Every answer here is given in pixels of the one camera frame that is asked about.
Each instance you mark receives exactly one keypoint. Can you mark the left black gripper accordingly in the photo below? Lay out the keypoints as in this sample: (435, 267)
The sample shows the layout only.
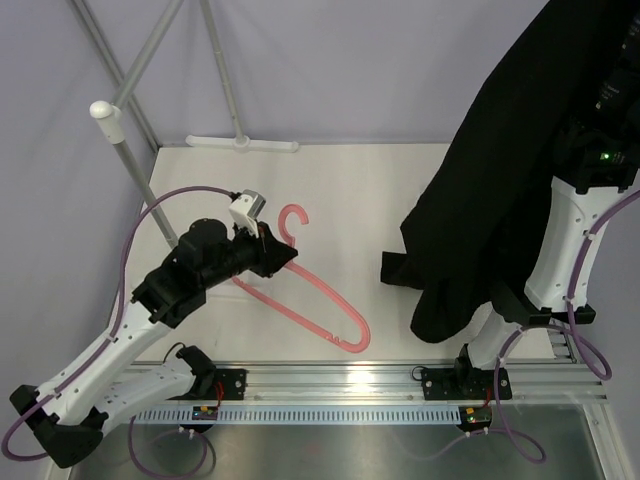
(272, 254)

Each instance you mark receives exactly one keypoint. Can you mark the black shirt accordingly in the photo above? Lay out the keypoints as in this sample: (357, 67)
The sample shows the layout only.
(566, 92)

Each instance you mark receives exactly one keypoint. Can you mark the silver white garment rack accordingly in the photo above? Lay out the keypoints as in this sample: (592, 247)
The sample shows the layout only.
(108, 113)

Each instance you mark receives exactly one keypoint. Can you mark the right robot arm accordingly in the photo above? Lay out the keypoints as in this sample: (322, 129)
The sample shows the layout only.
(565, 225)

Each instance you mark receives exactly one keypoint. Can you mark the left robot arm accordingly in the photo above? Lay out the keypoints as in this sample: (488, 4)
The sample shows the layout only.
(72, 413)

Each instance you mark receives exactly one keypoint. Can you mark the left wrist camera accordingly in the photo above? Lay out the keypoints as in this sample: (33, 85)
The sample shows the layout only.
(245, 210)

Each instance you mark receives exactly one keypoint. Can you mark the white slotted cable duct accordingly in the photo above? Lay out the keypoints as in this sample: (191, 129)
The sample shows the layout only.
(300, 415)

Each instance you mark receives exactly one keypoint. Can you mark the aluminium mounting rail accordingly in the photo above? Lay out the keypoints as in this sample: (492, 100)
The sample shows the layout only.
(363, 383)

